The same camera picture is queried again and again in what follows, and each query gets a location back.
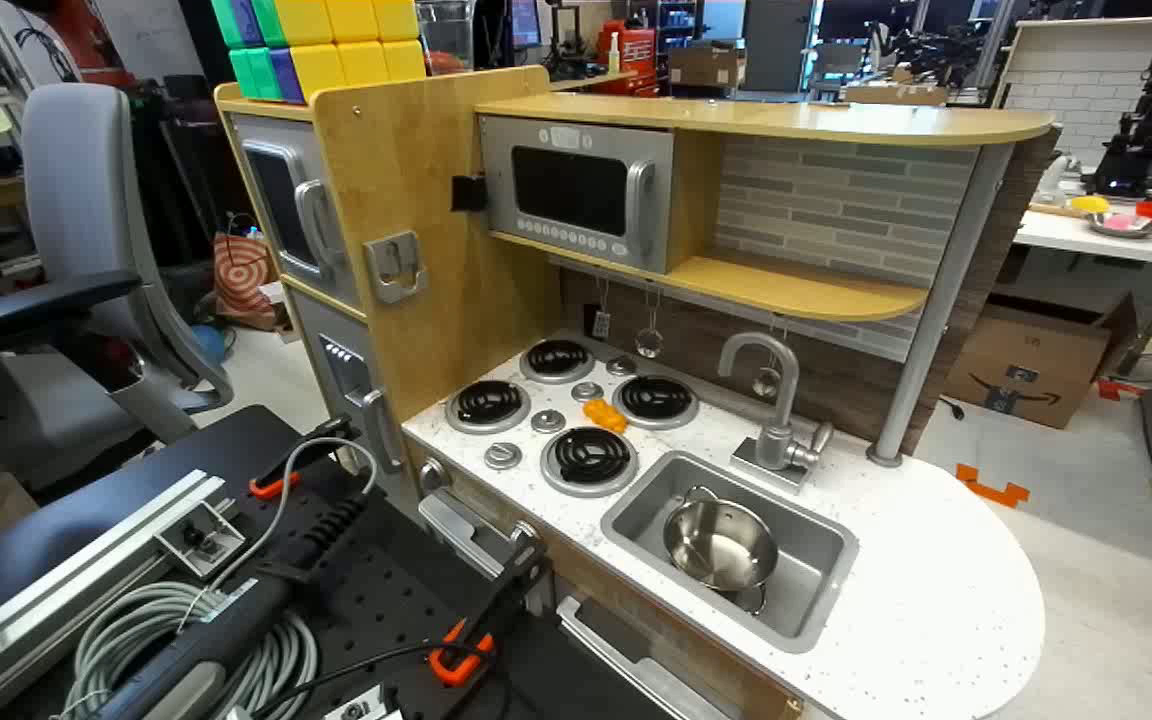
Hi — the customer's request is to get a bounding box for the silver oven handle bar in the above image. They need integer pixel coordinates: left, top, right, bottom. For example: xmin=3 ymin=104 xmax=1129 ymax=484
xmin=411 ymin=489 xmax=540 ymax=579

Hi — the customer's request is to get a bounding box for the silver metal latch plate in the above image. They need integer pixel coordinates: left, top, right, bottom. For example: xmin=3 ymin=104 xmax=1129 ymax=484
xmin=364 ymin=228 xmax=429 ymax=308

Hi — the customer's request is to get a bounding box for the orange plastic floor bracket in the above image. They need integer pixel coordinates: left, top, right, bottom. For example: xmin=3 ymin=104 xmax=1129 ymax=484
xmin=953 ymin=462 xmax=1032 ymax=511

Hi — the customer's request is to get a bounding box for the grey coiled cable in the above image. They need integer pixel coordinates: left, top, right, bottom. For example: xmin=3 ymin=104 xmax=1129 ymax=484
xmin=59 ymin=576 xmax=324 ymax=720

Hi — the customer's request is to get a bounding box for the silver hanging hook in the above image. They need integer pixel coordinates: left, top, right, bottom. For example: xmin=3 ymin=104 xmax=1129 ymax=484
xmin=632 ymin=294 xmax=669 ymax=365

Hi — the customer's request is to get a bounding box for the small black clip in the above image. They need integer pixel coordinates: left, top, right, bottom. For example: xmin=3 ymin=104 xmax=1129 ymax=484
xmin=450 ymin=173 xmax=493 ymax=218

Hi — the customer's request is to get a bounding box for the orange black bar clamp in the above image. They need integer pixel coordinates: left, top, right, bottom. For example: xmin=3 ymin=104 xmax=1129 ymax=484
xmin=421 ymin=539 xmax=561 ymax=698
xmin=243 ymin=464 xmax=308 ymax=509

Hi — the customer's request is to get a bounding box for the black articulated stand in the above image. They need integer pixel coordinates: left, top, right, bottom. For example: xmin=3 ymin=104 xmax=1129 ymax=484
xmin=1089 ymin=18 xmax=1152 ymax=202

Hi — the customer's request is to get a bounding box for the orange toy food piece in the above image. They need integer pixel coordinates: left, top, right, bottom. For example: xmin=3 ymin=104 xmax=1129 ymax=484
xmin=579 ymin=397 xmax=632 ymax=439

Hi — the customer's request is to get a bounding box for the grey windowed toy door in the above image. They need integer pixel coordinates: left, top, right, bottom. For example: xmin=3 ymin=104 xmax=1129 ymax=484
xmin=229 ymin=116 xmax=364 ymax=308

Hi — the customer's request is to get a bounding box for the grey plain toy door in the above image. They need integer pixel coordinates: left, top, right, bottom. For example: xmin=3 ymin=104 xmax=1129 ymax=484
xmin=294 ymin=294 xmax=411 ymax=505

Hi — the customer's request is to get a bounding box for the black coil toy burner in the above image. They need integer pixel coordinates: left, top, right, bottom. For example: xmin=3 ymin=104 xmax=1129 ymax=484
xmin=439 ymin=377 xmax=537 ymax=439
xmin=537 ymin=425 xmax=643 ymax=502
xmin=516 ymin=331 xmax=602 ymax=390
xmin=609 ymin=373 xmax=703 ymax=434

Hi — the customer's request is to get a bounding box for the grey toy microwave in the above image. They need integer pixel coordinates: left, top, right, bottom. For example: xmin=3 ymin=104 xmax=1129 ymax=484
xmin=478 ymin=116 xmax=678 ymax=275

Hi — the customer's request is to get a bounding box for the black bench top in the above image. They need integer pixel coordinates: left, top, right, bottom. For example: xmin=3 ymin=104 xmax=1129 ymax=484
xmin=0 ymin=399 xmax=308 ymax=644

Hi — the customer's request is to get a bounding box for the grey toy sink basin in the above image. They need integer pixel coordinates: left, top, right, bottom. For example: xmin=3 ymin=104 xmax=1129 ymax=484
xmin=595 ymin=449 xmax=864 ymax=658

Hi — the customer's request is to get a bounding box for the silver corner bracket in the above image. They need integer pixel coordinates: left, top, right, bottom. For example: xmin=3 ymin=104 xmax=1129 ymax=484
xmin=151 ymin=502 xmax=249 ymax=579

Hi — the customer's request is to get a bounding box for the grey office chair black armrest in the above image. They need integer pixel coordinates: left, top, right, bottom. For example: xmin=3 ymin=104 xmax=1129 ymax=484
xmin=0 ymin=82 xmax=237 ymax=464

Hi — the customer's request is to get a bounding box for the white desk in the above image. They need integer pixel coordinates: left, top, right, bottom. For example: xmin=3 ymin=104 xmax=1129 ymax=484
xmin=1013 ymin=195 xmax=1152 ymax=275

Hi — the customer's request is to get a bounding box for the silver toy faucet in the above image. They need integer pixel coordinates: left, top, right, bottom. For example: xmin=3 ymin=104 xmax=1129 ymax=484
xmin=714 ymin=330 xmax=838 ymax=489

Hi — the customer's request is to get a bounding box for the black ribbed conduit tube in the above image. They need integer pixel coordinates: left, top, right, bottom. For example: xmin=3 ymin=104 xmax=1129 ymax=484
xmin=94 ymin=484 xmax=373 ymax=720

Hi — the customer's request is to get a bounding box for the white perforated panel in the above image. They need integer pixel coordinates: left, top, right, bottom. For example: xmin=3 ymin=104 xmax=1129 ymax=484
xmin=991 ymin=13 xmax=1152 ymax=173

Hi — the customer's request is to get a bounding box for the grey kitchen support post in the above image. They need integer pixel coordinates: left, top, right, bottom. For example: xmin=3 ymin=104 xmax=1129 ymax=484
xmin=868 ymin=140 xmax=1018 ymax=471

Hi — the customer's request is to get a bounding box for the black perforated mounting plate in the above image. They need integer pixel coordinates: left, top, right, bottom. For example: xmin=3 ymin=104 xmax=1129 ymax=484
xmin=220 ymin=451 xmax=687 ymax=720

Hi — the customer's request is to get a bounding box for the red patterned cushion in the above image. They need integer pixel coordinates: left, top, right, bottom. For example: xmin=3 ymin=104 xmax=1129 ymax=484
xmin=209 ymin=233 xmax=290 ymax=335

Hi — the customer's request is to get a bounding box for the wooden toy kitchen unit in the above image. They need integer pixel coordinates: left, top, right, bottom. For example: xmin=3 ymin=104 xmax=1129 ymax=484
xmin=209 ymin=61 xmax=1065 ymax=720

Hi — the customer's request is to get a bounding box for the small bowl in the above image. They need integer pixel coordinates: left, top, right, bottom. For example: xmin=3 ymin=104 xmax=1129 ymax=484
xmin=1093 ymin=209 xmax=1152 ymax=241

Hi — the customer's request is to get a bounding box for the silver metal pot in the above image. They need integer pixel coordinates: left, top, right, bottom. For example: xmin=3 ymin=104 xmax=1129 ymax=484
xmin=659 ymin=482 xmax=783 ymax=601

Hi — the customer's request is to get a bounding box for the aluminium extrusion rail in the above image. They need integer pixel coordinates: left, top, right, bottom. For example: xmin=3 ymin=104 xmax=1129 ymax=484
xmin=0 ymin=464 xmax=232 ymax=720

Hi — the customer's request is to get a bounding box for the large brown cardboard box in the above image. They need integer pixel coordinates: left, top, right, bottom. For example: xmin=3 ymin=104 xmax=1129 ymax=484
xmin=943 ymin=294 xmax=1144 ymax=434

